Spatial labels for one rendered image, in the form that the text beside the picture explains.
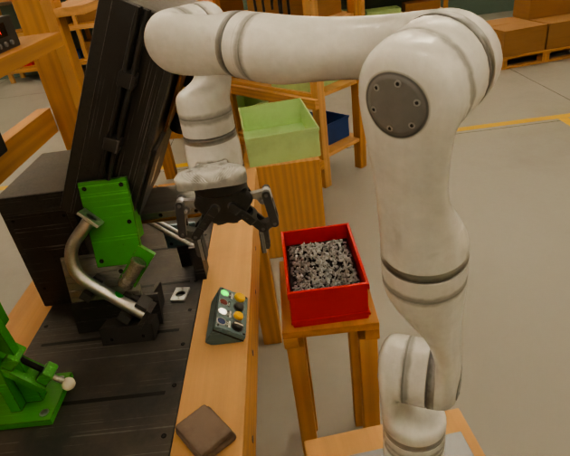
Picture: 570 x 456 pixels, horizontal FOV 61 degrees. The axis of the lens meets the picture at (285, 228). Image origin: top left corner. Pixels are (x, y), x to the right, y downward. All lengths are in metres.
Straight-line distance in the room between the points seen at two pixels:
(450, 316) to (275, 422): 1.65
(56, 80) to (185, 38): 1.41
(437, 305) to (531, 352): 1.95
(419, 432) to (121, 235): 0.79
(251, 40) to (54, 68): 1.49
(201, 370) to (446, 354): 0.66
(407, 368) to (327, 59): 0.40
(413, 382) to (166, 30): 0.52
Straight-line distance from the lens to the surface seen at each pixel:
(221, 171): 0.61
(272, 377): 2.32
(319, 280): 1.35
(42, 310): 1.56
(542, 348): 2.51
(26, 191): 1.36
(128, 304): 1.24
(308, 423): 1.61
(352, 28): 0.49
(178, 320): 1.29
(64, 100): 1.98
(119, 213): 1.21
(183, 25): 0.58
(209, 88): 0.63
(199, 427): 1.01
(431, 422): 0.77
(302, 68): 0.51
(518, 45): 6.83
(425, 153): 0.41
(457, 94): 0.39
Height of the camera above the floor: 1.70
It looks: 31 degrees down
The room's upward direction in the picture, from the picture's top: 8 degrees counter-clockwise
